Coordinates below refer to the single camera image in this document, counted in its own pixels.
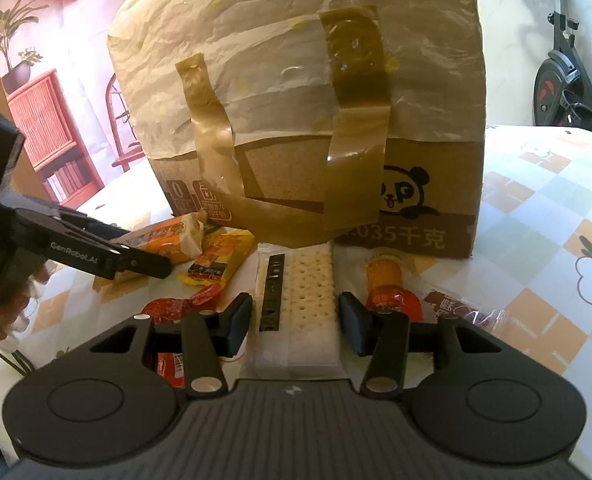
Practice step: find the wall poster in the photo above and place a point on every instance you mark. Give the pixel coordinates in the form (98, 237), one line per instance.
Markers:
(41, 110)

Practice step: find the yellow red snack packet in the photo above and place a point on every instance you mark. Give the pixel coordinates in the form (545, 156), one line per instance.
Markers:
(221, 255)

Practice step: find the clear brown snack packet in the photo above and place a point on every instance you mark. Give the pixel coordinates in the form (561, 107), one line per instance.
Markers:
(455, 310)

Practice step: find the orange snack packet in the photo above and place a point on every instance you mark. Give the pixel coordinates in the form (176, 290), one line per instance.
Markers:
(166, 237)

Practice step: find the person's left hand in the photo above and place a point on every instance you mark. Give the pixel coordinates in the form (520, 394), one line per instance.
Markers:
(23, 300)

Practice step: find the checked floral tablecloth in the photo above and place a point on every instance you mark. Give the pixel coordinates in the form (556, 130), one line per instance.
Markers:
(535, 260)

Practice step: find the clear cracker packet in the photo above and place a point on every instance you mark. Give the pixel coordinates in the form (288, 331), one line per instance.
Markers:
(308, 300)

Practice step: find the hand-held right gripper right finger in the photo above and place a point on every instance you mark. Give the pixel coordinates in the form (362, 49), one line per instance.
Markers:
(351, 320)

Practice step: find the black exercise bike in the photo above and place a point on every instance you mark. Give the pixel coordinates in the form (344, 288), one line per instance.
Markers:
(555, 90)

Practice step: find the paper-wrapped cardboard box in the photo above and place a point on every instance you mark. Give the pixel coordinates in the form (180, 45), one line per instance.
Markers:
(276, 85)

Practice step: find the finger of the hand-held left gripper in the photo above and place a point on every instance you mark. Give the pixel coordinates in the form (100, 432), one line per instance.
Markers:
(96, 225)
(143, 265)

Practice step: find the orange jelly packet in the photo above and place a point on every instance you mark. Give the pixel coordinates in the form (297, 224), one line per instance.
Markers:
(383, 280)

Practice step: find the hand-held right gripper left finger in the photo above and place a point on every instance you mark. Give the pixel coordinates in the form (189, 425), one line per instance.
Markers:
(238, 322)

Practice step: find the small red labelled packet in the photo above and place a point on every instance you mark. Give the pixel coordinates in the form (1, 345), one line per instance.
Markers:
(171, 367)

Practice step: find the red sausage packet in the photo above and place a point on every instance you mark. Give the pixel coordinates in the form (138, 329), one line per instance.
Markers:
(171, 305)

